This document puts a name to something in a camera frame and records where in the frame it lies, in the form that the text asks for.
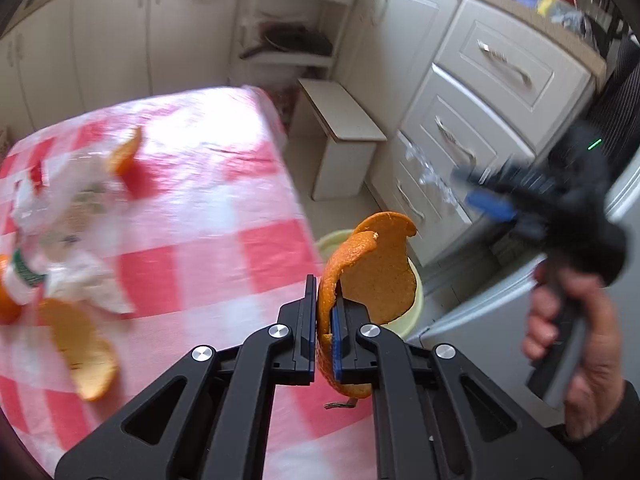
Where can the white step stool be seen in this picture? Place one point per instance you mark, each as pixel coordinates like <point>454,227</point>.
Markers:
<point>345,160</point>

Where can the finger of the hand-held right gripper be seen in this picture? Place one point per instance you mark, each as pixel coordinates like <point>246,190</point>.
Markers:
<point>475,174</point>
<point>490,205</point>

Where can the clear plastic bag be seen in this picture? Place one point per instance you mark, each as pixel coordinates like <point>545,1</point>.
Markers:
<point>430,172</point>

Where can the dark frying pan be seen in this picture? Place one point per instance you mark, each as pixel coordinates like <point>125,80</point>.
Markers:
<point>295,40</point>

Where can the blue wrapped package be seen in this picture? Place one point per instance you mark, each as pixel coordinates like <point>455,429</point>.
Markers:
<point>545,7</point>

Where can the person's right forearm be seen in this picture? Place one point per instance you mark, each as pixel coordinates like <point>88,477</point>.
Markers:
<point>615,440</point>

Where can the orange peel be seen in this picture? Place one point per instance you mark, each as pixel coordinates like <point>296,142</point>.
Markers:
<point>85,350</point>
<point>125,155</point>
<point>380,270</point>

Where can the pale yellow plastic basin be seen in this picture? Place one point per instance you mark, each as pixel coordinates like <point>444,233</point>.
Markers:
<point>334,241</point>

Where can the white plastic bag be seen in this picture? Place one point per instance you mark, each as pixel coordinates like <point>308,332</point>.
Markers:
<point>70,195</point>
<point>90,280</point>

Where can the person's right hand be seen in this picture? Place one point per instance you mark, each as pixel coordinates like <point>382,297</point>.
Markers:
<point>597,350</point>

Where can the white base cabinet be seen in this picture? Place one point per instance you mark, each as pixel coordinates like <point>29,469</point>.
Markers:
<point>110,40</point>

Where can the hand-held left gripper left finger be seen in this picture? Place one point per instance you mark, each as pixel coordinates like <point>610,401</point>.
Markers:
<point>295,340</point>

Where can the red white checkered tablecloth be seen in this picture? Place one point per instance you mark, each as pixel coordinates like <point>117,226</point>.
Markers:
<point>210,220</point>

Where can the white drawer cabinet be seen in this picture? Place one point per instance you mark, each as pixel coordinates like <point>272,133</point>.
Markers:
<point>500,70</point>

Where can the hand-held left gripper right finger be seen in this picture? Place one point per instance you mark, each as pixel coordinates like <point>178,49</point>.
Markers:
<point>336,345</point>

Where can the dark striped cloth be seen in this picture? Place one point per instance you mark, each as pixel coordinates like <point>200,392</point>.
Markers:
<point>617,100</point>

